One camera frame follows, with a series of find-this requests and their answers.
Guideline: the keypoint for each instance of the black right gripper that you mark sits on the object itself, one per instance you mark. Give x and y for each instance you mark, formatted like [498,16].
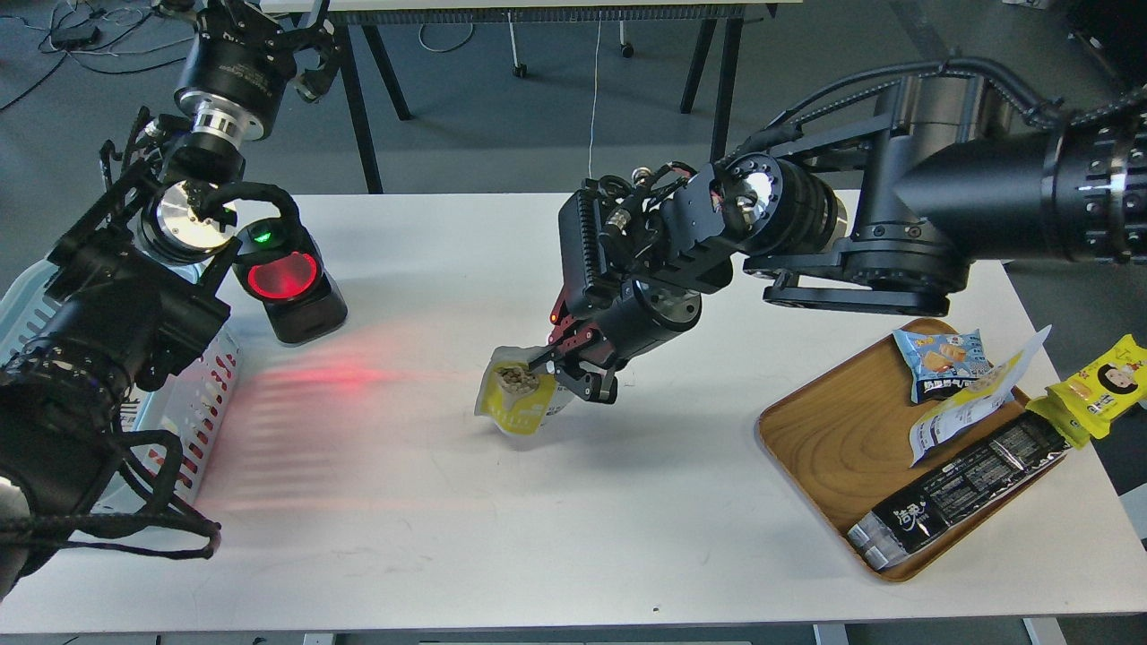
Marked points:
[641,318]

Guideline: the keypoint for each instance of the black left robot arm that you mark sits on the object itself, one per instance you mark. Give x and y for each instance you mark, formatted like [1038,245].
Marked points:
[136,281]

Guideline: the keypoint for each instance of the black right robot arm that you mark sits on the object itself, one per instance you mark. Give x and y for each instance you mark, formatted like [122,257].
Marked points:
[875,194]

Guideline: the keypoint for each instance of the black long snack package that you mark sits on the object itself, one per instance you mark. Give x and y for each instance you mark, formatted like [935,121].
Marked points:
[937,503]

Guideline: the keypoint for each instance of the blue snack packet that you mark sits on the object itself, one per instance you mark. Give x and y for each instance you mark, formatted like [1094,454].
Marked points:
[941,364]

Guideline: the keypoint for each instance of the light blue plastic basket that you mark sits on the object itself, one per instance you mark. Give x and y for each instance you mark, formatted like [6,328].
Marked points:
[191,405]

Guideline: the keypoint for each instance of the yellow cartoon face snack bag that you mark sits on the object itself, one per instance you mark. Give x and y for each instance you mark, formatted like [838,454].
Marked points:
[1084,405]

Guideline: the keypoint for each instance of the black barcode scanner red window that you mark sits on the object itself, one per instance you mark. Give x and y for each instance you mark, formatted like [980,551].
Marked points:
[280,265]

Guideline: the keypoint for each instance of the black table legs background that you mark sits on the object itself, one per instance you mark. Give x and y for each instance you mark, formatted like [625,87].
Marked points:
[368,16]

